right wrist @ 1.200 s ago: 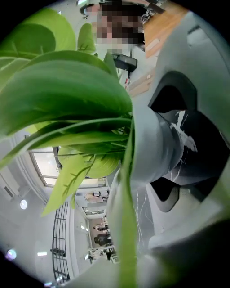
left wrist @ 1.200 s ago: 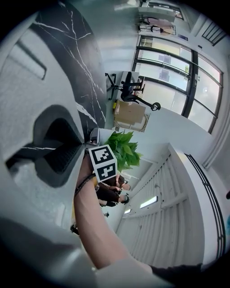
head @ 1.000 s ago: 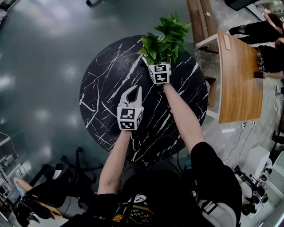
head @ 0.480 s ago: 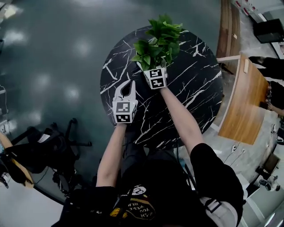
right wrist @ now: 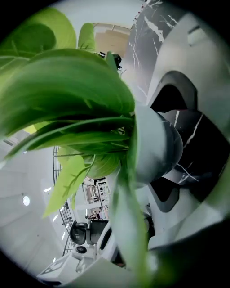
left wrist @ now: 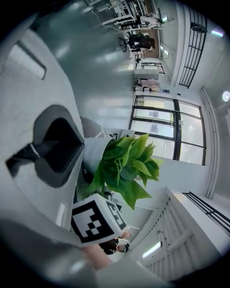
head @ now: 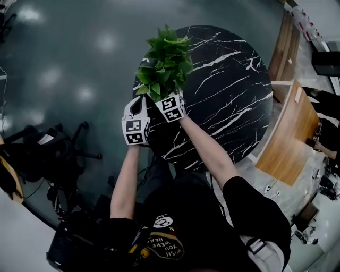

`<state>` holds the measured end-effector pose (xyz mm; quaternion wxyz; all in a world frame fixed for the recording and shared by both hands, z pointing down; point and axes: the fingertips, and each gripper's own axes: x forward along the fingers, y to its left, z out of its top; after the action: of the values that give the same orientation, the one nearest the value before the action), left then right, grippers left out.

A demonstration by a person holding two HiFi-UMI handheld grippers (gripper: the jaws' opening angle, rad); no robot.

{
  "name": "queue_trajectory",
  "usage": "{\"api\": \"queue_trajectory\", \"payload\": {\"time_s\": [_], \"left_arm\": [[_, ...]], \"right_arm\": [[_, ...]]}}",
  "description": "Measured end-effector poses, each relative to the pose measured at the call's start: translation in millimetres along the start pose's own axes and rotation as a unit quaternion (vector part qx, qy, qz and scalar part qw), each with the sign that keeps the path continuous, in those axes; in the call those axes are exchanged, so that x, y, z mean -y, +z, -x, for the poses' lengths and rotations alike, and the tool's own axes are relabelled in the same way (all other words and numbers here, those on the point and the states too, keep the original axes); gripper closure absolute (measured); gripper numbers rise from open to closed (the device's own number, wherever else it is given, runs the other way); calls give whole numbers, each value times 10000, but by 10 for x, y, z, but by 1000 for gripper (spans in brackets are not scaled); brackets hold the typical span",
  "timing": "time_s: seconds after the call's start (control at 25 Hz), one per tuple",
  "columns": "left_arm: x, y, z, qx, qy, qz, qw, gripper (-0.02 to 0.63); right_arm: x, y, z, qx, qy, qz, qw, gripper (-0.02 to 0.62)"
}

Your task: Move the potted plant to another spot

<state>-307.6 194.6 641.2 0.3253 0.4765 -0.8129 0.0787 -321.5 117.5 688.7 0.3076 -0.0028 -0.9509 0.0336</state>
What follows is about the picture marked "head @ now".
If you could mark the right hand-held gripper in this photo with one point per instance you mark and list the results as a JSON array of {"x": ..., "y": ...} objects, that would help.
[{"x": 172, "y": 109}]

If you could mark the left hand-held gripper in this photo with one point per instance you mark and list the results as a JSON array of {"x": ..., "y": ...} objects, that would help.
[{"x": 136, "y": 131}]

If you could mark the green potted plant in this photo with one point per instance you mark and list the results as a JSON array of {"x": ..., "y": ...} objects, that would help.
[{"x": 166, "y": 63}]

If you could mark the person's left forearm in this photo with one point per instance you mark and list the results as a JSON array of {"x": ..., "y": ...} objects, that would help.
[{"x": 126, "y": 180}]

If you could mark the person's right forearm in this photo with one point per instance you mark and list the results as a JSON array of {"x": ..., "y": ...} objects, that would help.
[{"x": 210, "y": 151}]

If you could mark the white shoulder bag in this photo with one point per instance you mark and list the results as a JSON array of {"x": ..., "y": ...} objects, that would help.
[{"x": 265, "y": 255}]

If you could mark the round black marble table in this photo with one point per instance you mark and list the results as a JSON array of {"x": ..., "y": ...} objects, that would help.
[{"x": 225, "y": 93}]

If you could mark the black wheeled office chair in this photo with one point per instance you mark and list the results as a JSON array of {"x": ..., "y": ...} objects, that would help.
[{"x": 50, "y": 151}]

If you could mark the person's black printed t-shirt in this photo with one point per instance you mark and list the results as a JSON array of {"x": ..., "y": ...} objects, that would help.
[{"x": 202, "y": 228}]

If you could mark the white remote control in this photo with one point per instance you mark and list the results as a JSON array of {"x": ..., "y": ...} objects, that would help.
[{"x": 298, "y": 94}]

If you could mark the stack of brown wooden planks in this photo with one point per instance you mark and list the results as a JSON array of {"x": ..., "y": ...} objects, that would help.
[{"x": 285, "y": 47}]

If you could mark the orange wooden desk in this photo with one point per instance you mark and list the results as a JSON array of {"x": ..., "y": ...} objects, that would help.
[{"x": 12, "y": 172}]

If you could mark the black equipment rig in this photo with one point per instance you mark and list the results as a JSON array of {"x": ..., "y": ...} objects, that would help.
[{"x": 79, "y": 239}]

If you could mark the clear water bottle red label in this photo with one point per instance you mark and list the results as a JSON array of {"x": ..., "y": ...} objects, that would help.
[
  {"x": 302, "y": 25},
  {"x": 294, "y": 12},
  {"x": 311, "y": 34}
]

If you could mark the black cabinet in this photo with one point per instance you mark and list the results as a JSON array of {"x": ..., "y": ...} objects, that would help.
[{"x": 326, "y": 63}]

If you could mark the wooden desk with white frame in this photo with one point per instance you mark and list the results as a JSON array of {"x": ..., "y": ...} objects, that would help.
[{"x": 289, "y": 143}]

